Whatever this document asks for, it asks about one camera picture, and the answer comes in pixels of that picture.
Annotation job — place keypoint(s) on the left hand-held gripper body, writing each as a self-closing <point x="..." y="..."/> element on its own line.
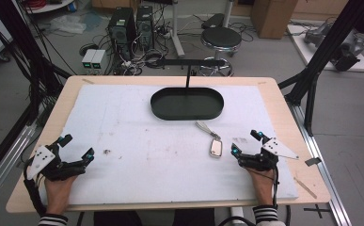
<point x="40" y="160"/>

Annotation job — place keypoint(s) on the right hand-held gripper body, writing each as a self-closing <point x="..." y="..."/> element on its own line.
<point x="276" y="149"/>

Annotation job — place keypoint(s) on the black stand with oval tray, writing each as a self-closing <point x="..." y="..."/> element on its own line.
<point x="186" y="105"/>

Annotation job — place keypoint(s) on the person's left hand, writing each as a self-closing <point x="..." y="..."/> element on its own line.
<point x="57" y="194"/>

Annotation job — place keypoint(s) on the person's right hand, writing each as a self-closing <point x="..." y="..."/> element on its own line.
<point x="263" y="186"/>

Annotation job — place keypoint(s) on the piece of black tape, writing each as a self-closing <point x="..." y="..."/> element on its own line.
<point x="313" y="161"/>

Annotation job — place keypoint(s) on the thin wooden stick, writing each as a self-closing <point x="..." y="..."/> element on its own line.
<point x="305" y="187"/>

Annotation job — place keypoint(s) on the white foam mat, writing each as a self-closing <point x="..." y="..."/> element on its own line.
<point x="145" y="169"/>

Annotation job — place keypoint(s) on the person's left striped sleeve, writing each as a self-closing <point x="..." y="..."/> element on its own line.
<point x="53" y="220"/>

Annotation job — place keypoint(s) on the person's striped sleeve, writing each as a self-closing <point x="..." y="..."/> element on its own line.
<point x="266" y="215"/>
<point x="53" y="220"/>

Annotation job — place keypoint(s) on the person's right striped sleeve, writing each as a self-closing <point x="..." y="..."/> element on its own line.
<point x="266" y="215"/>

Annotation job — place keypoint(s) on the white power supply box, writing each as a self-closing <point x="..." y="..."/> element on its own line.
<point x="88" y="59"/>
<point x="98" y="59"/>

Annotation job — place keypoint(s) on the black round stool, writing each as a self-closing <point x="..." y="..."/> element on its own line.
<point x="221" y="39"/>

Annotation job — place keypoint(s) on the clear plastic bag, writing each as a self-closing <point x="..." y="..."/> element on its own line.
<point x="67" y="24"/>

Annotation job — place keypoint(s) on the cardboard box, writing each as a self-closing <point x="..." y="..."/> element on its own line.
<point x="272" y="17"/>

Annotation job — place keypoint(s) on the white board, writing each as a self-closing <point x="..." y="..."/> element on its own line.
<point x="363" y="64"/>

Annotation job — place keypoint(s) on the grey robot device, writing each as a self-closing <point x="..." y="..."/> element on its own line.
<point x="342" y="47"/>

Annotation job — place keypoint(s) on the black computer tower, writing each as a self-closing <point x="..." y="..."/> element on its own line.
<point x="145" y="26"/>
<point x="122" y="31"/>

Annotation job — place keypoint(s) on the white table leg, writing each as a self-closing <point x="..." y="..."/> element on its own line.
<point x="177" y="28"/>

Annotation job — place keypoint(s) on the aluminium rail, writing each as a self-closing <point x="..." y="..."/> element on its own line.
<point x="324" y="169"/>
<point x="4" y="163"/>

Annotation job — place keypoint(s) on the black metal frame strut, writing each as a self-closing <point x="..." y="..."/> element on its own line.
<point x="23" y="40"/>
<point x="324" y="56"/>

